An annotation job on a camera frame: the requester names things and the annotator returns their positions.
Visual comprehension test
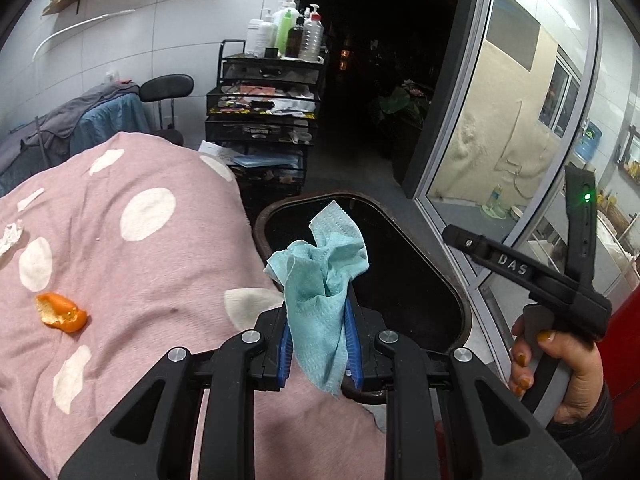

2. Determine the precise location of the grey blanket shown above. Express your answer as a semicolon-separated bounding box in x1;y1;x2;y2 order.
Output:
9;82;142;155

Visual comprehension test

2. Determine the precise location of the blue water jug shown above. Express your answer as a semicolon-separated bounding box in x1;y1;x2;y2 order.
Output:
572;120;604;164

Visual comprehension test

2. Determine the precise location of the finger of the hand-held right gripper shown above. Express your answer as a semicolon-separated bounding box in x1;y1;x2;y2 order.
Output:
442;225;539;287

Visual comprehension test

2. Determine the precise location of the black mesh cart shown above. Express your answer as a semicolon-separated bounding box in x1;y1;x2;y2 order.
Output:
204;38;329;212

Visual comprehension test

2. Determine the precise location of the person's right forearm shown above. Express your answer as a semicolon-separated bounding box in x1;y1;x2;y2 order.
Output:
544;382;622;473

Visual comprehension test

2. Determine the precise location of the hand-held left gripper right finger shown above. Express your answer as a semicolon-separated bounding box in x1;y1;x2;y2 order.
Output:
344;287;583;480

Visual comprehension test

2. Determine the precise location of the black trash bin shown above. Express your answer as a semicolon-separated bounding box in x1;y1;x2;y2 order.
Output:
253;190;474;407

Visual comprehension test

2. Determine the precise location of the person's right hand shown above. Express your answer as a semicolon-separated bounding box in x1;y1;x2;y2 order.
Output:
509;306;607;424

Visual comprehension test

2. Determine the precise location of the massage bed with blue cover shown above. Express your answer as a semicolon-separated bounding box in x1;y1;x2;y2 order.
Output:
0;84;157;197

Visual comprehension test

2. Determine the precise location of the pink spotted blanket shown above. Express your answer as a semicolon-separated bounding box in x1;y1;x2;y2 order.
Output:
0;131;389;480

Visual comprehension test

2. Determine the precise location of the potted plant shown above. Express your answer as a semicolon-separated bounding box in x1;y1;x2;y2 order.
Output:
369;79;434;127

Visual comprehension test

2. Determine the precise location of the white pump bottle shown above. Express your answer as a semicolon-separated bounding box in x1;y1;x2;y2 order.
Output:
257;7;279;59

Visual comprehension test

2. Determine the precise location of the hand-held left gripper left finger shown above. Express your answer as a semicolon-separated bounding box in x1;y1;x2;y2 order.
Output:
59;305;294;480

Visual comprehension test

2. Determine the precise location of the orange peel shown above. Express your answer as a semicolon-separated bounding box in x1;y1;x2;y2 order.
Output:
35;292;89;334

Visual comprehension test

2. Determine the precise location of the red object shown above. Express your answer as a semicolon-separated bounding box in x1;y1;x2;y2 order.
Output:
595;285;640;434

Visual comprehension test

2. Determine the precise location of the clear plastic bottle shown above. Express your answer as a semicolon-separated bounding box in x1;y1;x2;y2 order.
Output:
298;3;326;61

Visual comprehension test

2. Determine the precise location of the black stool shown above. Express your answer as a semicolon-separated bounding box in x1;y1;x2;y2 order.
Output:
138;73;195;147

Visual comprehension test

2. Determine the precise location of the teal disposable cloth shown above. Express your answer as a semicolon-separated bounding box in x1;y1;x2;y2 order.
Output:
263;199;371;397

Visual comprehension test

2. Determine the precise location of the small crumpled white paper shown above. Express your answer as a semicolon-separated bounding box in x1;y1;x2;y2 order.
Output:
0;222;25;257

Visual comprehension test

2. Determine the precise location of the white curved rod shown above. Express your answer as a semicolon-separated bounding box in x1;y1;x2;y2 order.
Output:
32;9;136;61

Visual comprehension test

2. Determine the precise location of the brown bottle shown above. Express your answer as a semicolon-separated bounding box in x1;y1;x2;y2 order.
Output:
287;17;306;60

